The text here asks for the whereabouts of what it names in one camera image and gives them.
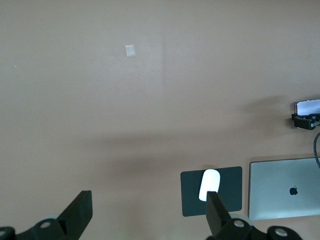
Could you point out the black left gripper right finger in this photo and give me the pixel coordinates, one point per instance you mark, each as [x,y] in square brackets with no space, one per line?
[216,215]

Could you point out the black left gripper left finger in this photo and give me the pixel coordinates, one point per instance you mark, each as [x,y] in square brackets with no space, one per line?
[77,210]

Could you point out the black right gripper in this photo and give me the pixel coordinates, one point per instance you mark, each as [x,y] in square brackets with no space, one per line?
[317,120]

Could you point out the lavender flip phone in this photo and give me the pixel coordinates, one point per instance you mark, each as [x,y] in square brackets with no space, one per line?
[308,107]

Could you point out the black mouse pad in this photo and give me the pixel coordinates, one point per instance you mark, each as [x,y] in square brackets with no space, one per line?
[232,190]

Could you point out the white computer mouse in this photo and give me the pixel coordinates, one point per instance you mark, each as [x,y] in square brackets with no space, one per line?
[210,181]

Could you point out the silver closed laptop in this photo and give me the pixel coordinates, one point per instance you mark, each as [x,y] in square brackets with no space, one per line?
[275,195]

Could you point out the small tape patch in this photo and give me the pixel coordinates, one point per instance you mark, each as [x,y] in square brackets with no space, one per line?
[130,51]

